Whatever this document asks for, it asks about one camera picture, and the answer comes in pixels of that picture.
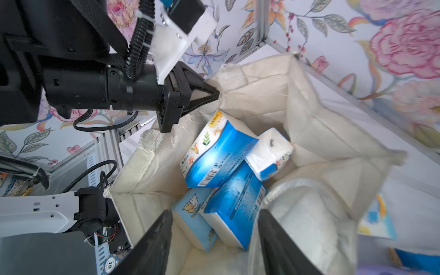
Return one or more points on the colourful tissue pack at back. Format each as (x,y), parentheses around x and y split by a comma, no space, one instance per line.
(377,222)

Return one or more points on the purple tissue pack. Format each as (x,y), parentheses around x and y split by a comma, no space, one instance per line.
(375,269)

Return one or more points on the blue cartoon tissue pack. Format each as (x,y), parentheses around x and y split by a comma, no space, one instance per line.
(186,215)

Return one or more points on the blue floral tissue pack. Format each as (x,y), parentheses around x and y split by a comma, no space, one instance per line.
(217,151)

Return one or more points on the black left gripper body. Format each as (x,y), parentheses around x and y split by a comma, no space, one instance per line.
(72,54)

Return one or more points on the blue tissue pack edge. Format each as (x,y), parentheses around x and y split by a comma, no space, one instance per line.
(416,259)

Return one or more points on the metal base rail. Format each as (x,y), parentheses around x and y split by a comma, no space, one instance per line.
(97,217)

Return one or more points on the blue barcode tissue pack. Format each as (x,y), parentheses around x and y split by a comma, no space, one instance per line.
(231,209)

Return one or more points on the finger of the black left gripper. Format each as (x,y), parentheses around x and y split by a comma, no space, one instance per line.
(195,91)

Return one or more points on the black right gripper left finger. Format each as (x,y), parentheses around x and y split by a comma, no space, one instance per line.
(150,255)

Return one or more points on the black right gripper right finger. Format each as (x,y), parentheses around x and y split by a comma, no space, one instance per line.
(280,254)

